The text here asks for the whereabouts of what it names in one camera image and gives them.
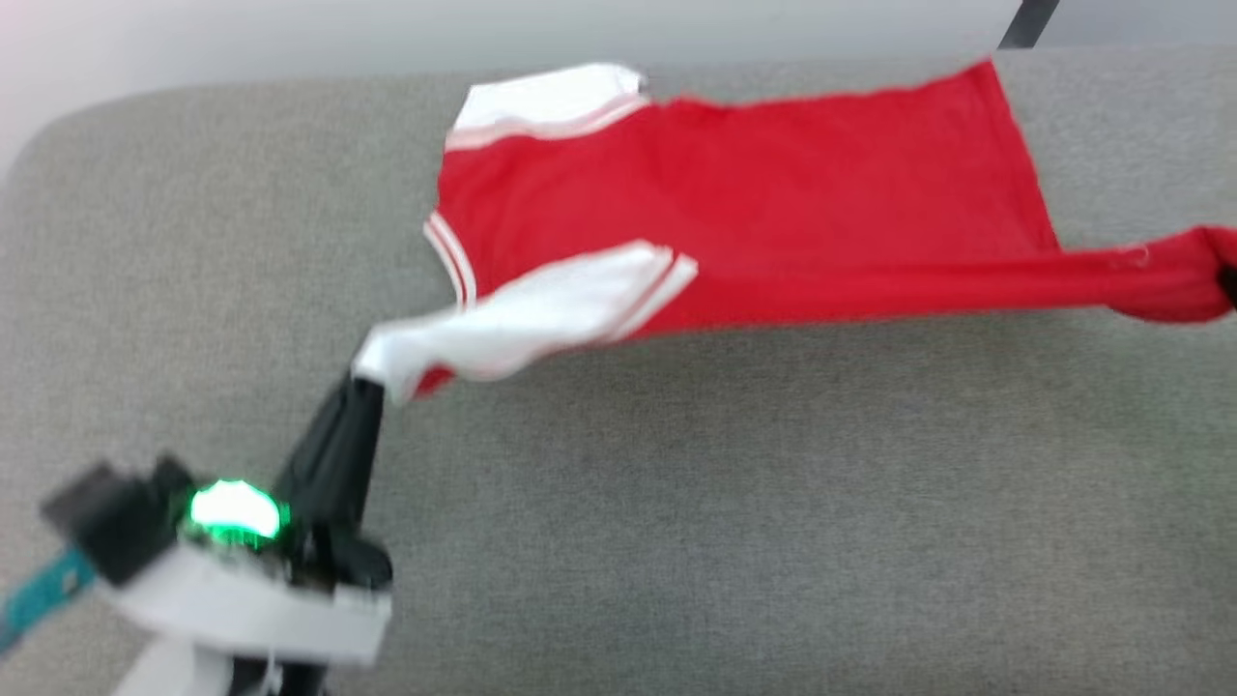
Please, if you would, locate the black cable with teal plug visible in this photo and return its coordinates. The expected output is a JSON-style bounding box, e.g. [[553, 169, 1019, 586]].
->
[[0, 546, 100, 656]]

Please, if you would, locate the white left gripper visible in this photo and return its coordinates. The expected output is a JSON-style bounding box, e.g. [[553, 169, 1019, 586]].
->
[[95, 372, 395, 670]]

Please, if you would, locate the grey fabric sofa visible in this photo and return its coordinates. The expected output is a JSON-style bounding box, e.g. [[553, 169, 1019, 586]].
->
[[0, 43, 1237, 696]]

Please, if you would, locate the red and white garment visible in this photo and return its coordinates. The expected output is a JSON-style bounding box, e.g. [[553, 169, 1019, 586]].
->
[[351, 58, 1237, 405]]

